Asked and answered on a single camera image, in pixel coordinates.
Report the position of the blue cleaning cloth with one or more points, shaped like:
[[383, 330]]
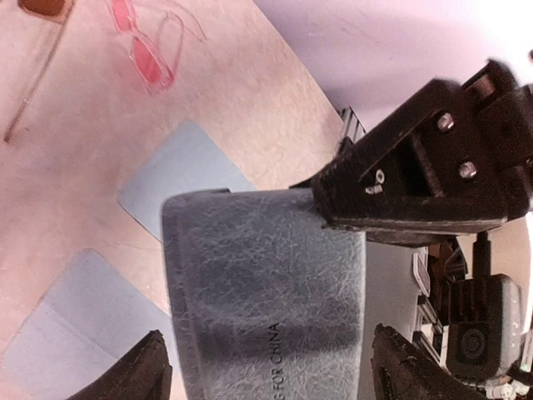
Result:
[[89, 318], [187, 161]]

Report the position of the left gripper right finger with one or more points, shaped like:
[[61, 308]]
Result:
[[402, 371]]

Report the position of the blue-grey hard glasses case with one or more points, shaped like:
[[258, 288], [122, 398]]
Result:
[[267, 302]]

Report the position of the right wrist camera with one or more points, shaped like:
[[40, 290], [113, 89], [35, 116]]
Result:
[[485, 328]]

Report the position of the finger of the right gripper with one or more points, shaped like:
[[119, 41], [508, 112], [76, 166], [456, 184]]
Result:
[[443, 164]]

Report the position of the brown sunglasses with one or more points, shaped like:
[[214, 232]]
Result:
[[31, 32]]

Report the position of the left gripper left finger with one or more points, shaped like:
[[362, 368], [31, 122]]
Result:
[[144, 372]]

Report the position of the pink transparent sunglasses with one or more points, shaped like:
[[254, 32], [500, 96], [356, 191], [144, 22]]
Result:
[[157, 71]]

